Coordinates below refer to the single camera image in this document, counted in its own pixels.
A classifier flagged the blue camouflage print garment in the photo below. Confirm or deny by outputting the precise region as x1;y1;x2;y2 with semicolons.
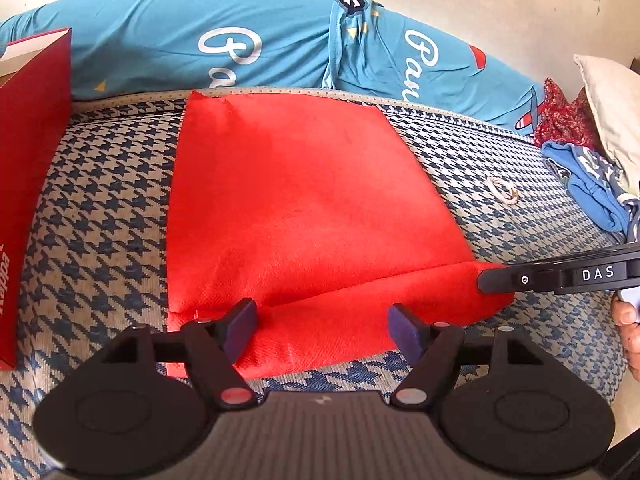
545;147;640;241

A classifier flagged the white cord loop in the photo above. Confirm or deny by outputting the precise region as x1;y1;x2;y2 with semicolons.
487;178;518;206

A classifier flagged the red floral cloth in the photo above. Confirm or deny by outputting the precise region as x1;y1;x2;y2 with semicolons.
532;77;601;151

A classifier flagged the person's right hand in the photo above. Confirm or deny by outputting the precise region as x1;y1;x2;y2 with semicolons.
614;292;640;381

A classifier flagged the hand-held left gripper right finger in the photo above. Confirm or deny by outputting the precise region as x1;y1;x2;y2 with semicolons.
387;304;541;408

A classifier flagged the red shoe box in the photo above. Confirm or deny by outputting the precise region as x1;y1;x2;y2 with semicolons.
0;27;73;371

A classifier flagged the grey white pillow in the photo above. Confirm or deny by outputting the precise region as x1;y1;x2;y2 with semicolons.
574;54;640;196

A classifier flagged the long blue pillow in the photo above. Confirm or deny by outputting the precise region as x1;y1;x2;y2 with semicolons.
0;0;548;136

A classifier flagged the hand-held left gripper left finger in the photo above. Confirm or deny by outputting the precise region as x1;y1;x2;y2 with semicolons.
100;298;258;408

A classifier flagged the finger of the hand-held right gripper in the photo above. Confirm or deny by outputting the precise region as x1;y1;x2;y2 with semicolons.
477;259;556;296

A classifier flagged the red nonwoven shopping bag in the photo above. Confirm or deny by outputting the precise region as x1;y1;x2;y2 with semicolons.
165;90;516;380

